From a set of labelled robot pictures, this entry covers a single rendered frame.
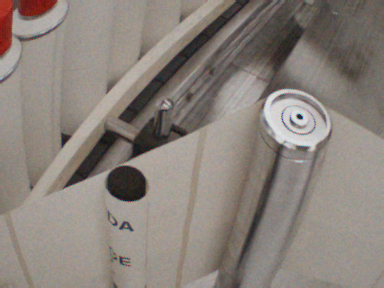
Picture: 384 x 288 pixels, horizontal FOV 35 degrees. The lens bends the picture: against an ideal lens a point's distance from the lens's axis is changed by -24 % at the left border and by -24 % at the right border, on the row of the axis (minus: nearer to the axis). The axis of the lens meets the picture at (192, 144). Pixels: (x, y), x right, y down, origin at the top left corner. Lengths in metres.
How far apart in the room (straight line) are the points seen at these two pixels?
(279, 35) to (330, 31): 0.08
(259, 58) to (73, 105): 0.25
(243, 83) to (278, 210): 0.35
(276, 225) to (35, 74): 0.18
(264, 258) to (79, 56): 0.20
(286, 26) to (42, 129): 0.38
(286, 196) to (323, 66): 0.33
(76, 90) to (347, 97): 0.25
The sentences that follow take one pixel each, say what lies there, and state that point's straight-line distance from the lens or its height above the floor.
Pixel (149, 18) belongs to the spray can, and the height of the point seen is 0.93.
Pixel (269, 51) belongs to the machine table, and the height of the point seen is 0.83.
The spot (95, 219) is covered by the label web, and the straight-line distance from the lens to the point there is 0.32.
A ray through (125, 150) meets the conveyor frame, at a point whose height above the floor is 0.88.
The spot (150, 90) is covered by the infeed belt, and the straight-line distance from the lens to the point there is 0.60.
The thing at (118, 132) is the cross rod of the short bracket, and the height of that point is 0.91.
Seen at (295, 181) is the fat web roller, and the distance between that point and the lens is 0.33.
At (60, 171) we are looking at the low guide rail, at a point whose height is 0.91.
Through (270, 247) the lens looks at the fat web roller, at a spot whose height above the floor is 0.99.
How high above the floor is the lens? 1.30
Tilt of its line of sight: 48 degrees down
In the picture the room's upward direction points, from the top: 8 degrees clockwise
